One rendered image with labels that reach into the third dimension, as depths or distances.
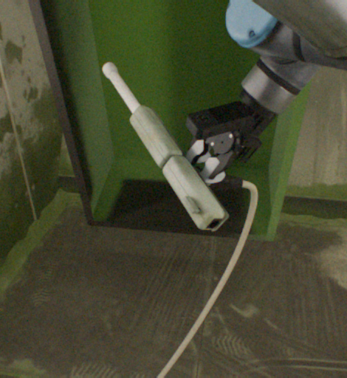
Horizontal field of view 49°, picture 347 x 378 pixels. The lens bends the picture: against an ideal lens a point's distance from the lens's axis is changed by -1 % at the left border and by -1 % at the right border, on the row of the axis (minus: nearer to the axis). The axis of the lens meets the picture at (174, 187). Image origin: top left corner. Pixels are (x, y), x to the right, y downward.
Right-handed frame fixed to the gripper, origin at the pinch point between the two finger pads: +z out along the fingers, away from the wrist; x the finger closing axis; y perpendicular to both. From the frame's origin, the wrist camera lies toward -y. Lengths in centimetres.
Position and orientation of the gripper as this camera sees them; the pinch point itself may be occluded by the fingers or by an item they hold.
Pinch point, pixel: (187, 178)
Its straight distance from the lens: 75.7
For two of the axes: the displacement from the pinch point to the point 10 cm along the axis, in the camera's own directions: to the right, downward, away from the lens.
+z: -5.4, 6.9, 4.7
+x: -4.7, -7.2, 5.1
